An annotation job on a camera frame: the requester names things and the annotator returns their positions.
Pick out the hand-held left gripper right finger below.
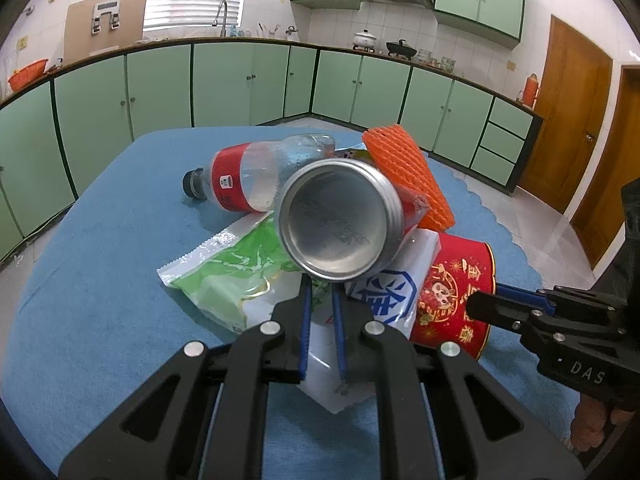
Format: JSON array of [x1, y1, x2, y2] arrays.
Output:
[[331, 285, 586, 480]]

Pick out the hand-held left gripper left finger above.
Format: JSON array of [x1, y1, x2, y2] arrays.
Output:
[[59, 275, 313, 480]]

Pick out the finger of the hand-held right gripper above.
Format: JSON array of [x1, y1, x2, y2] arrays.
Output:
[[495, 284, 628, 313], [465, 290, 566, 343]]

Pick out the red printed paper bowl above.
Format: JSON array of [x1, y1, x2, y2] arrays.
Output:
[[410, 232, 497, 361]]

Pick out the white plastic bag blue print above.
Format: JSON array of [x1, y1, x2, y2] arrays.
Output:
[[300, 230, 441, 413]]

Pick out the green snack packet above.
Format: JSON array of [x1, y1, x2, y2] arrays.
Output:
[[157, 212, 306, 333]]

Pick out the silver drink can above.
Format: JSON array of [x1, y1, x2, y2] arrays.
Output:
[[276, 158, 405, 281]]

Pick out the red plastic bag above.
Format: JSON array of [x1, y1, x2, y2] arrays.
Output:
[[397, 190, 433, 241]]

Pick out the clear plastic bottle red label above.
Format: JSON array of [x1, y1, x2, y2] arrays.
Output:
[[182, 133, 337, 213]]

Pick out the orange foam fruit net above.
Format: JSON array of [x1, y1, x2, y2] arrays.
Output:
[[361, 124, 456, 233]]

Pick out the colourful snack wrapper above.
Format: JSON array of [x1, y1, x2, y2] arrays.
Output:
[[334, 142, 373, 162]]

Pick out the person's right hand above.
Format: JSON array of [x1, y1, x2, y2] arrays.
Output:
[[570, 392, 636, 453]]

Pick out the black glass panel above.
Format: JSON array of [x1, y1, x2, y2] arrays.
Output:
[[620, 176, 640, 306]]

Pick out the plain wooden door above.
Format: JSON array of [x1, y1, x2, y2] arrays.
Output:
[[570, 65, 640, 271]]

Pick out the orange thermos flask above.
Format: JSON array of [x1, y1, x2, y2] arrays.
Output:
[[522, 72, 542, 107]]

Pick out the blue scalloped tablecloth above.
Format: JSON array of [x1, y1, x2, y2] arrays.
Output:
[[0, 125, 573, 480]]

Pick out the green lower kitchen cabinets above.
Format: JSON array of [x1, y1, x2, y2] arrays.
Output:
[[0, 37, 545, 271]]

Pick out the orange plastic basin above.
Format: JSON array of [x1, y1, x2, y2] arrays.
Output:
[[6, 58, 49, 92]]

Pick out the brown cardboard sheet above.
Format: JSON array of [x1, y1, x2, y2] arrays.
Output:
[[63, 0, 149, 63]]

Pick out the wooden door with handle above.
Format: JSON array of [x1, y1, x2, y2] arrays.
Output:
[[515, 15, 613, 216]]

